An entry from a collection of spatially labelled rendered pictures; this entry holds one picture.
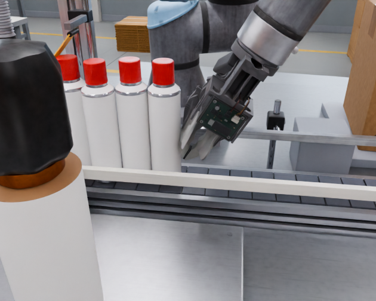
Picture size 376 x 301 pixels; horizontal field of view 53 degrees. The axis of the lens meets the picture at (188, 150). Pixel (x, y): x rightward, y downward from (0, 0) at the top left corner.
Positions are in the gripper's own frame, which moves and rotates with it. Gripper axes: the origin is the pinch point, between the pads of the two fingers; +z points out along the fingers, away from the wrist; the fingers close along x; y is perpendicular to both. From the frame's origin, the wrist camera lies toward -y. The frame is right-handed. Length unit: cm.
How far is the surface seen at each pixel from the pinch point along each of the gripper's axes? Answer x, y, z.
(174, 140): -3.1, 1.6, -1.4
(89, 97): -17.6, 3.7, -1.8
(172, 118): -5.1, 1.8, -4.6
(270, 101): 20, -49, 1
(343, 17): 165, -519, -11
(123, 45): -69, -387, 139
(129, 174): -6.5, 5.0, 6.4
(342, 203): 24.5, 4.2, -7.8
